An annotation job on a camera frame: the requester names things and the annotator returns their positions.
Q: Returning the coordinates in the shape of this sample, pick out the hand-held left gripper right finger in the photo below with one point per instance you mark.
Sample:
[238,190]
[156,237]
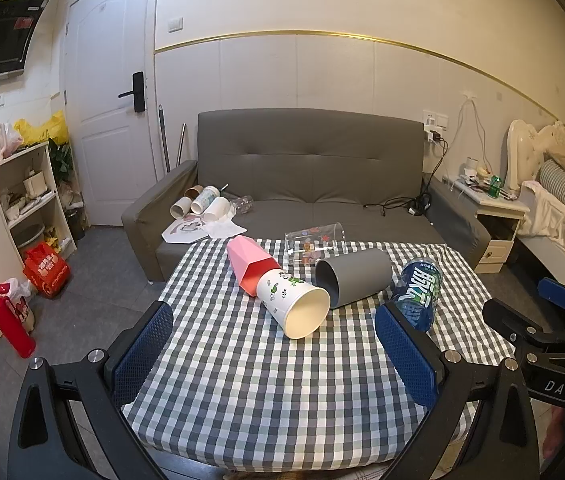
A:
[405,360]

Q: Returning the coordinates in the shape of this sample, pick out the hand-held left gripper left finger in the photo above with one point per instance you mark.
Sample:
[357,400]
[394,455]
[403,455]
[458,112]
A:
[142,355]

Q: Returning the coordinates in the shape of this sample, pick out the white paper cup green print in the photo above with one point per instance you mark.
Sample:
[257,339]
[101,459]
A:
[277,295]

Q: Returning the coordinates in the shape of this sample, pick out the grey cup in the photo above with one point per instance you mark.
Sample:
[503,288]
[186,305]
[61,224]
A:
[357,275]

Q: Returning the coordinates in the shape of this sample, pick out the pink faceted cup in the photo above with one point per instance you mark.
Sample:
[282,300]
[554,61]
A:
[247,265]

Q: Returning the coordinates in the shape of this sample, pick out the clear plastic cup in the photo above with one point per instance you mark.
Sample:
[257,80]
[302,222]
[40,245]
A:
[312,240]

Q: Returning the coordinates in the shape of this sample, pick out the plain white cup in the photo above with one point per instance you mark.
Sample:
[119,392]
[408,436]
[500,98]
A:
[181,207]
[217,209]

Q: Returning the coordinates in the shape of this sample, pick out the white cup blue print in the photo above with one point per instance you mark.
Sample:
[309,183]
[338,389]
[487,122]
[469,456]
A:
[205,199]

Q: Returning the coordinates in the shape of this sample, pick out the brown paper cup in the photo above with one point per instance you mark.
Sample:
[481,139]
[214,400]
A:
[193,192]

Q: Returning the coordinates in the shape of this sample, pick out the bed with white sheet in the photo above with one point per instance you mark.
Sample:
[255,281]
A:
[557,245]

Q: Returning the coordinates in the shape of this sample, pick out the white nightstand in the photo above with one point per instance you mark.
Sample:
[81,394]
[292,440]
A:
[497,240]

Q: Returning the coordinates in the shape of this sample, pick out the blue drink can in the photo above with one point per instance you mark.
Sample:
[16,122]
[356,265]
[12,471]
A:
[420,285]

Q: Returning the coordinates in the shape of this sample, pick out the grey white checkered tablecloth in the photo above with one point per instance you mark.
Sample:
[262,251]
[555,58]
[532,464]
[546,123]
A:
[242,385]

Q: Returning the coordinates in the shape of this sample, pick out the green bottle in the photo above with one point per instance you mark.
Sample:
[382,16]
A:
[495,186]

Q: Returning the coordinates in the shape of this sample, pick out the red gift bag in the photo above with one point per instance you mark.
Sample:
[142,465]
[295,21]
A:
[47,270]

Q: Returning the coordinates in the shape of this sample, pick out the printed paper sheet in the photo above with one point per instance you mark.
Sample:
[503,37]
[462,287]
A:
[182,230]

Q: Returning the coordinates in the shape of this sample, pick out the red thermos bottle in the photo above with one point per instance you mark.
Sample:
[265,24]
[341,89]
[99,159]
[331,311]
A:
[12,325]

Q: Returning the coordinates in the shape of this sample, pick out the white plastic bag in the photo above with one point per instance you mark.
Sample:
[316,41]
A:
[21,292]

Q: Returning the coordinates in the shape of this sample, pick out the black trash bin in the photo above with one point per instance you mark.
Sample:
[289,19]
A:
[75,224]

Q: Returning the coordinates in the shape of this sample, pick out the cream carved headboard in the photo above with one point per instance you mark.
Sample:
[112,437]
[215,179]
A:
[522,150]

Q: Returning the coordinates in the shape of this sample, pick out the crumpled white tissue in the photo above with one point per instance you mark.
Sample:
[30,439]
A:
[225,227]

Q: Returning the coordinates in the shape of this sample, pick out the grey plastic basin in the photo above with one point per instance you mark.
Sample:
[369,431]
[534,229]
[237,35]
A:
[30,235]

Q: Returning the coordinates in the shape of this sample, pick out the clear plastic bottle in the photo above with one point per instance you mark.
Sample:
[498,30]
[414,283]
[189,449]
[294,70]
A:
[241,205]

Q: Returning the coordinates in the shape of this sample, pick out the white open shelf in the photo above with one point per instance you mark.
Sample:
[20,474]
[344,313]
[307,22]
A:
[47,195]

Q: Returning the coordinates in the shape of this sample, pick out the white charger plug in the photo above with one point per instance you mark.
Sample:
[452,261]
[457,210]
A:
[435,136]

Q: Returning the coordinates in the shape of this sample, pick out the white power outlet panel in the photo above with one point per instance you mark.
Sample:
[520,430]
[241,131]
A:
[435,120]

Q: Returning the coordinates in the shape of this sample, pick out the green plant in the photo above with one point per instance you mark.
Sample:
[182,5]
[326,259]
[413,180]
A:
[61,160]

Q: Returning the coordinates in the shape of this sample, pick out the thin metal pole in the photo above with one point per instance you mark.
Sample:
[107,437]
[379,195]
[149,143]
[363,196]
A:
[181,142]

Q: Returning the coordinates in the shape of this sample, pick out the grey sofa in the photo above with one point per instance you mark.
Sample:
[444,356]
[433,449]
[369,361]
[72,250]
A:
[312,160]

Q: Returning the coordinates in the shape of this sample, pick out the white door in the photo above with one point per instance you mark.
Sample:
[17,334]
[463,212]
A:
[107,110]

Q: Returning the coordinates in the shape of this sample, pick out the yellow plastic bag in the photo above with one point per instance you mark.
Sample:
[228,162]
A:
[37,130]

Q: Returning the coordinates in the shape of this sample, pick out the white light switch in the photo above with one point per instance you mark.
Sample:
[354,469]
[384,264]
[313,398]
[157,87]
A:
[175,23]

